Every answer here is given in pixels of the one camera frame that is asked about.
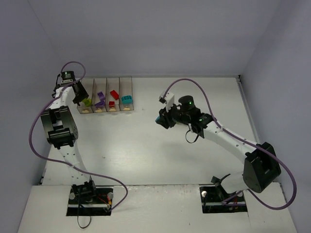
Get green printed lego brick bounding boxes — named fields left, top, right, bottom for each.
left=82, top=98, right=92, bottom=107

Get teal rounded lego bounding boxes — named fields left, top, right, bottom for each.
left=121, top=95, right=133, bottom=104

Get purple printed lego brick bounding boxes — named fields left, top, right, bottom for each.
left=94, top=101, right=105, bottom=109

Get small red lego brick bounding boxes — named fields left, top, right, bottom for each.
left=108, top=101, right=115, bottom=108

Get red curved lego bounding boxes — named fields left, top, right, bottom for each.
left=110, top=90, right=120, bottom=100

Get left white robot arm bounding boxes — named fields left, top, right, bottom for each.
left=40, top=71, right=96, bottom=199

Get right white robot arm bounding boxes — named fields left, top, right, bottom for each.
left=156, top=93, right=281, bottom=194

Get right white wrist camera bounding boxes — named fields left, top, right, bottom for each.
left=159, top=91, right=174, bottom=112

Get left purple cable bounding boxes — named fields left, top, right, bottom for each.
left=29, top=61, right=128, bottom=213

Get purple cable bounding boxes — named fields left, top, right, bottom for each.
left=163, top=78, right=297, bottom=210
left=29, top=61, right=128, bottom=213

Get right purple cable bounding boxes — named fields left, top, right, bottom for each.
left=163, top=78, right=297, bottom=210

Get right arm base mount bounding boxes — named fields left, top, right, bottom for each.
left=199, top=176, right=248, bottom=214

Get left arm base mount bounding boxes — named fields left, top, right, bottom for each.
left=66, top=186, right=114, bottom=216

